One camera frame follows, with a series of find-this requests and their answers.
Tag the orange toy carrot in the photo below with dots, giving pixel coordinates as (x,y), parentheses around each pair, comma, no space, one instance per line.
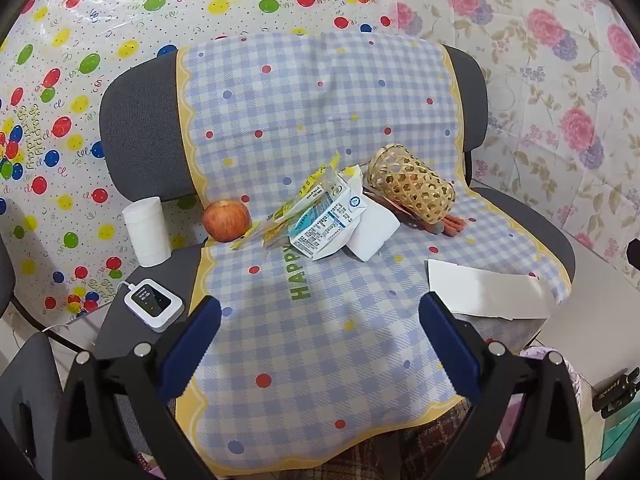
(450,226)

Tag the yellow clear snack wrapper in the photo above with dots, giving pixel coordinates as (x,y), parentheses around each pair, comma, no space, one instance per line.
(300,197)

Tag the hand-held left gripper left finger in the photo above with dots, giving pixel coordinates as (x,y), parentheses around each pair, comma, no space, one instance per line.
(192,345)

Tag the balloon printed plastic sheet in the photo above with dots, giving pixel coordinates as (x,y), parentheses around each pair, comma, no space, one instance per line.
(100,35)

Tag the grey office chair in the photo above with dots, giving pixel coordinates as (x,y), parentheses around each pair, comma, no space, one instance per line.
(140,110)

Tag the blue checkered dotted cloth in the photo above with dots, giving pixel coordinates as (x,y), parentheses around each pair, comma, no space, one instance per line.
(300,110)

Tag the white paper roll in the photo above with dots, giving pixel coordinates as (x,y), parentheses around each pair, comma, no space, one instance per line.
(146,232)

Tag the plaid cloth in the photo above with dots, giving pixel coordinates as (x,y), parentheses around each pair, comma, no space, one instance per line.
(425,450)

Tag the small black device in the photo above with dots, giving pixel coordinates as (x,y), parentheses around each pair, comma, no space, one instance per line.
(615,392)

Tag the teal paper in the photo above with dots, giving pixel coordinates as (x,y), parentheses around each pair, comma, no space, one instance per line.
(620,440)

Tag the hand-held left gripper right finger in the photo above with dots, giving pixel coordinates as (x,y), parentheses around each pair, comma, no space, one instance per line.
(450,347)

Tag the red apple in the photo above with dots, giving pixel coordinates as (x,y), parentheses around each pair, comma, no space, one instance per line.
(226,221)

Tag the white blue milk carton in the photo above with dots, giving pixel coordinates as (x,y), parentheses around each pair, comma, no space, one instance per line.
(325,225)

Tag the printed plastic bag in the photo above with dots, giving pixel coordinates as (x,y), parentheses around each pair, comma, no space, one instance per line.
(485,290)

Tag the floral printed sheet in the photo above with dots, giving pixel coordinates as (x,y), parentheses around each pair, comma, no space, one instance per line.
(550,85)

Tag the dark grey chair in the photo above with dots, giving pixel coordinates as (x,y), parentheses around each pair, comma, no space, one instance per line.
(30,400)

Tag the woven bamboo basket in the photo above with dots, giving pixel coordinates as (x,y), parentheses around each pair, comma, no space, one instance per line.
(412,185)

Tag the white digital timer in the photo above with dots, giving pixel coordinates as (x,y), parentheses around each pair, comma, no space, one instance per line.
(154,305)

